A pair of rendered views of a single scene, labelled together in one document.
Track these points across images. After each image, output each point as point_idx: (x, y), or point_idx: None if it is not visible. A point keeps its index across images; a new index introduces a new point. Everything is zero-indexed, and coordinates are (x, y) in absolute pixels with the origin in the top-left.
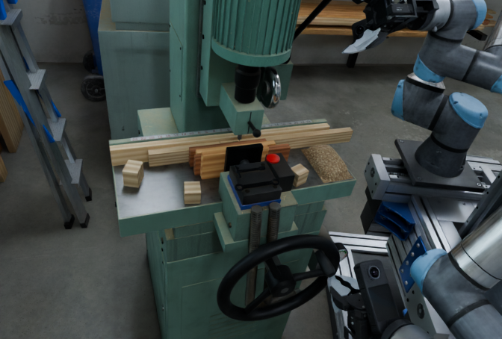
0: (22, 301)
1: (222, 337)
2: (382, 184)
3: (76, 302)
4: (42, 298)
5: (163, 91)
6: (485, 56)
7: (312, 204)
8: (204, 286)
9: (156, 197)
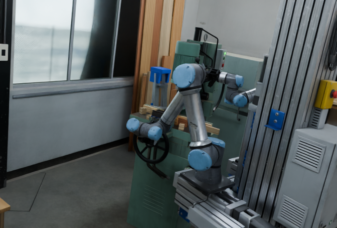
0: (114, 181)
1: (148, 207)
2: (229, 162)
3: (126, 190)
4: (119, 184)
5: None
6: (235, 93)
7: (183, 140)
8: (145, 162)
9: (142, 116)
